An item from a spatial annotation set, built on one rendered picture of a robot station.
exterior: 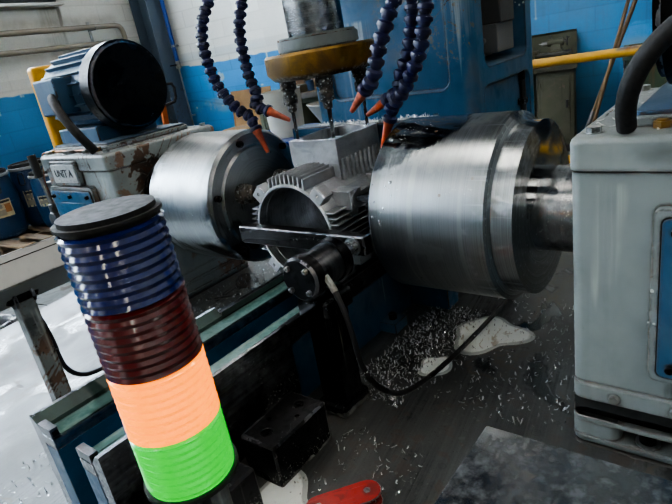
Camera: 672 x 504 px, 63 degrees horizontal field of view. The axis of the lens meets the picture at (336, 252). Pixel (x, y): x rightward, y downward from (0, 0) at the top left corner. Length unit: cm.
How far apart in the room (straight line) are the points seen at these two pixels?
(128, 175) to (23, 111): 579
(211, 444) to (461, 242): 41
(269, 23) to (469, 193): 652
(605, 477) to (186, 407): 34
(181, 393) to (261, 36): 691
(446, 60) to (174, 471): 83
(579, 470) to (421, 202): 35
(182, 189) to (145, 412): 71
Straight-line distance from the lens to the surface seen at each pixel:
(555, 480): 52
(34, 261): 90
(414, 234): 71
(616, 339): 66
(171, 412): 35
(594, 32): 590
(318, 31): 89
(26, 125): 696
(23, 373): 123
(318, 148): 90
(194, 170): 101
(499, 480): 52
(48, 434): 74
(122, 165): 119
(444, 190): 68
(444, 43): 103
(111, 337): 33
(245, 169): 102
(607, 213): 60
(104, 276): 32
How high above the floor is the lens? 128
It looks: 20 degrees down
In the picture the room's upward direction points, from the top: 10 degrees counter-clockwise
